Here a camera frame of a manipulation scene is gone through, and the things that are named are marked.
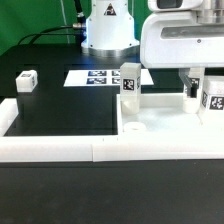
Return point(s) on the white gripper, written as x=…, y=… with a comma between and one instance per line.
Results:
x=176, y=40

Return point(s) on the white square tabletop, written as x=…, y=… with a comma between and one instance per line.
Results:
x=162, y=113

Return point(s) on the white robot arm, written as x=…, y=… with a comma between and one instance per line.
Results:
x=110, y=27

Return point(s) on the white sheet with AprilTags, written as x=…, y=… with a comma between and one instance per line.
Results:
x=78, y=78

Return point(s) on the white U-shaped obstacle fence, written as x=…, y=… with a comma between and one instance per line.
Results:
x=125, y=147

